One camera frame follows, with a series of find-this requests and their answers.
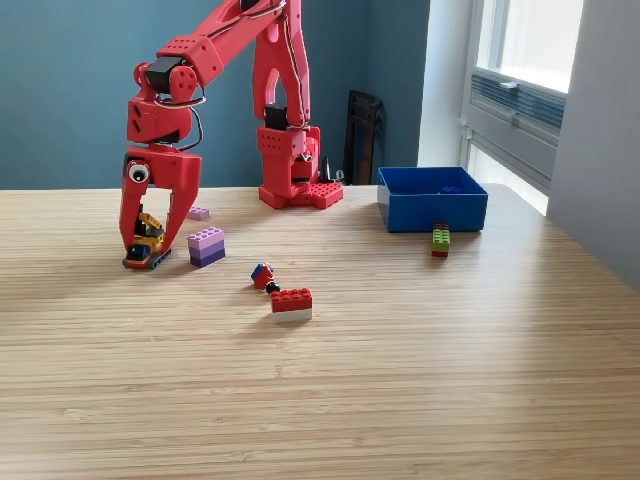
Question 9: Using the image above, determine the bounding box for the red and white brick stack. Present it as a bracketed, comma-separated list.
[269, 288, 314, 324]

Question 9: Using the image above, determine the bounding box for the black cable bundle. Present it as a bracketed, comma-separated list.
[318, 156, 346, 185]

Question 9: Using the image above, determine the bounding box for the grey louvered window unit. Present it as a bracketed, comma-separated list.
[468, 68, 567, 147]

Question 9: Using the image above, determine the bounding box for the toy figure red shirt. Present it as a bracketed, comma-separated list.
[251, 263, 281, 296]

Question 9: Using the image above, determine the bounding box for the pink and purple brick stack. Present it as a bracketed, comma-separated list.
[187, 226, 227, 269]

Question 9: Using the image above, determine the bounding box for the green and red brick stack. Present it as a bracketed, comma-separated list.
[431, 221, 451, 259]

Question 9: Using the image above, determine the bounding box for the blue plastic bin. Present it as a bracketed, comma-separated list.
[377, 166, 489, 234]

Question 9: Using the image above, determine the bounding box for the black folded chair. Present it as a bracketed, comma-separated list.
[344, 89, 387, 186]

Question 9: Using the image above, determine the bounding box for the white window frame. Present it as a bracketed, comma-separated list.
[469, 0, 585, 95]

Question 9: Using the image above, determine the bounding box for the small yellow toy digger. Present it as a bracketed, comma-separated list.
[122, 211, 174, 273]

